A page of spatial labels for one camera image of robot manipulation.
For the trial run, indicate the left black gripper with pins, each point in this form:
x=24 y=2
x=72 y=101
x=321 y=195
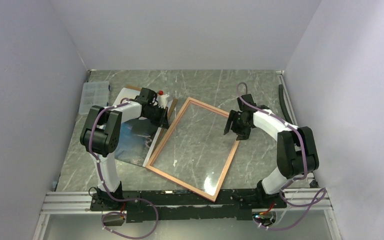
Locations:
x=163 y=121

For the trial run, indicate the landscape photo print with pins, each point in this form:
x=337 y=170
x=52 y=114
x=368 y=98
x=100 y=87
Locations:
x=137 y=140

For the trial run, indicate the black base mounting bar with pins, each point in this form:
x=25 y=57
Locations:
x=148 y=205

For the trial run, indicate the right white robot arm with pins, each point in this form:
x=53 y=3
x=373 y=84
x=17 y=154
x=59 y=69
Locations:
x=296 y=153

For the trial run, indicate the aluminium rail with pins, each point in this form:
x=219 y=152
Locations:
x=79 y=202

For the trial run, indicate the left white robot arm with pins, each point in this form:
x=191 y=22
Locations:
x=100 y=134

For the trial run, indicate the wooden picture frame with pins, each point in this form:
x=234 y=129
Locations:
x=225 y=165

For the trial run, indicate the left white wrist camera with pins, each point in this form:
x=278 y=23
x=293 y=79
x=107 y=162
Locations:
x=163 y=99

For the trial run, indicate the clear plastic organizer box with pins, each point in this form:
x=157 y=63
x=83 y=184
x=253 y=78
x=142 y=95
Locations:
x=94 y=93

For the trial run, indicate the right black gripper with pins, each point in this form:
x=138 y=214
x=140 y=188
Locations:
x=232 y=116

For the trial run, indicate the clear acrylic sheet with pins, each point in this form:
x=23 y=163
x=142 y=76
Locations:
x=195 y=149

